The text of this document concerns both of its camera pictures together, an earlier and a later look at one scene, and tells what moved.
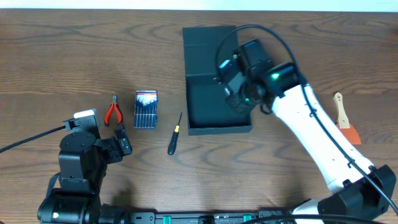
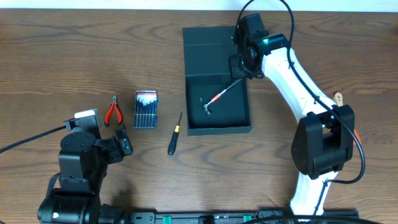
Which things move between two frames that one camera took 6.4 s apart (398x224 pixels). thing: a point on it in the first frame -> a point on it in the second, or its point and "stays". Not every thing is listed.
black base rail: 91,215 stays
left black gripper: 123,143 stays
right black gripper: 236,102 -> 234,61
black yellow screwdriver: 173,142 stays
